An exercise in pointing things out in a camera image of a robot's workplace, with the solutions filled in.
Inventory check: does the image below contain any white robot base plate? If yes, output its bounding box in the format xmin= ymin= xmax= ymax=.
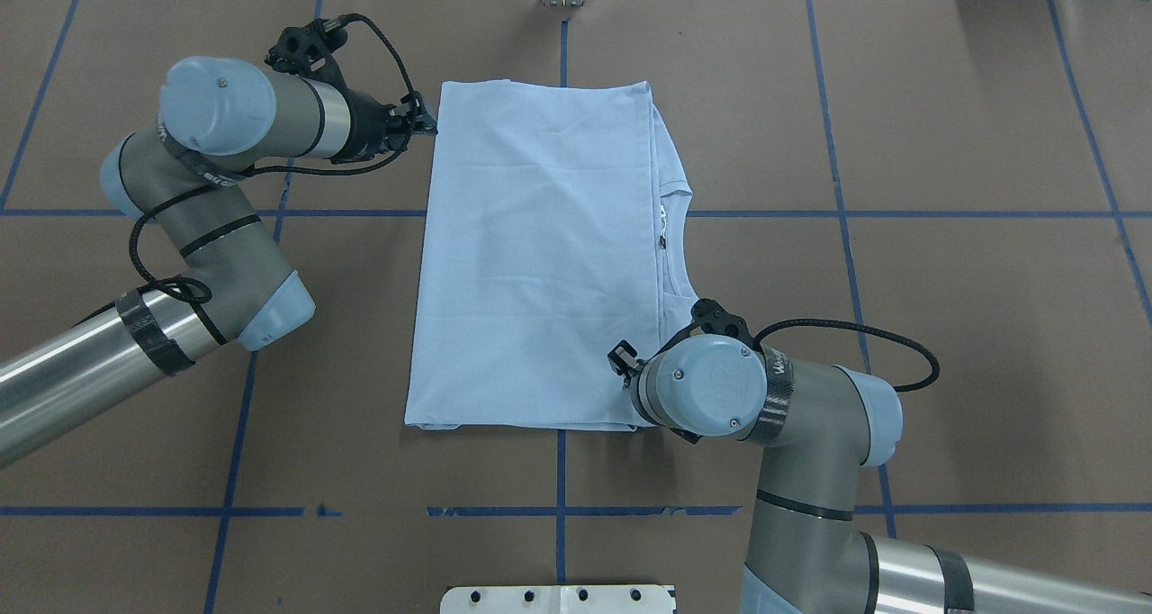
xmin=439 ymin=584 xmax=679 ymax=613

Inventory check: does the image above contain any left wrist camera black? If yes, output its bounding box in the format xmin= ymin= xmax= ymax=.
xmin=264 ymin=18 xmax=348 ymax=88

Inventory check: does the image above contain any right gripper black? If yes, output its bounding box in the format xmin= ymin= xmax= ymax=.
xmin=607 ymin=340 xmax=652 ymax=420

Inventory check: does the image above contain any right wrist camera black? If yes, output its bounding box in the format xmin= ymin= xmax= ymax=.
xmin=690 ymin=298 xmax=755 ymax=347

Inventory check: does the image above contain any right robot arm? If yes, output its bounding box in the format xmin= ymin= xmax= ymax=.
xmin=608 ymin=334 xmax=1151 ymax=613

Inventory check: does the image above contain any light blue t-shirt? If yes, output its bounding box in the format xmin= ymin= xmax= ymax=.
xmin=404 ymin=79 xmax=697 ymax=432

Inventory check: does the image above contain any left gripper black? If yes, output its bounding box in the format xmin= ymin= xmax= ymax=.
xmin=346 ymin=92 xmax=437 ymax=161

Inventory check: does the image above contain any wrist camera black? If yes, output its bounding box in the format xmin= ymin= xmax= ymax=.
xmin=264 ymin=18 xmax=348 ymax=88
xmin=690 ymin=298 xmax=755 ymax=347

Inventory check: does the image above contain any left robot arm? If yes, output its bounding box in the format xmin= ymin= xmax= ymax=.
xmin=1 ymin=56 xmax=437 ymax=467

